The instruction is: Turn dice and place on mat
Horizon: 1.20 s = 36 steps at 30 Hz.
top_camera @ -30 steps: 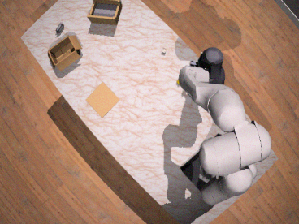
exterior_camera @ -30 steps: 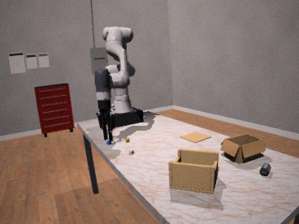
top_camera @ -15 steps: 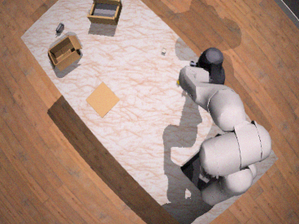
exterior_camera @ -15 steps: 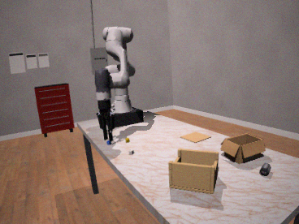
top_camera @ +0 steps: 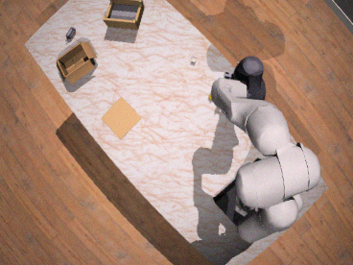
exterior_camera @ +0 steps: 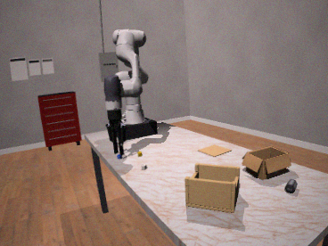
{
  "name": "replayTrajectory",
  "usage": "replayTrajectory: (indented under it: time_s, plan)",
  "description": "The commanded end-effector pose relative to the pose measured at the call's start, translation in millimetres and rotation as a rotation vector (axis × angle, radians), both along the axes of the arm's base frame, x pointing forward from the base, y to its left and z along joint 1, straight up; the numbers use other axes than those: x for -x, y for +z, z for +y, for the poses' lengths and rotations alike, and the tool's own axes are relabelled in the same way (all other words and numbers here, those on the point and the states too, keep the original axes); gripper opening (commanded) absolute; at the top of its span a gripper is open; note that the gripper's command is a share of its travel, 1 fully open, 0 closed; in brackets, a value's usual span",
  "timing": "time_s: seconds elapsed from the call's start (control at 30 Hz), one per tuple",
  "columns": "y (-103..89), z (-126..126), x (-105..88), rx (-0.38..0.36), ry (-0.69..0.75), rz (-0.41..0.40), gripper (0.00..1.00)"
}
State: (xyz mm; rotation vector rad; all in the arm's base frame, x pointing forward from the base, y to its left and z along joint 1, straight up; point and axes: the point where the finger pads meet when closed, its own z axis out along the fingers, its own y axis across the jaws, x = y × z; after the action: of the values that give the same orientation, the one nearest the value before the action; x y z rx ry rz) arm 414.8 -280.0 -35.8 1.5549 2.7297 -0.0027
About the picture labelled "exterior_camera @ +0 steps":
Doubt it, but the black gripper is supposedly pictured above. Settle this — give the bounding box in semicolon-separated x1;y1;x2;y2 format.
106;109;127;155

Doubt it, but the tan square mat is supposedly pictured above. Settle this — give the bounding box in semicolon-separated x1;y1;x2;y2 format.
197;145;231;157

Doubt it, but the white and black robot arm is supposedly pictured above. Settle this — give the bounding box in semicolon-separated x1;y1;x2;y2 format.
104;29;149;125

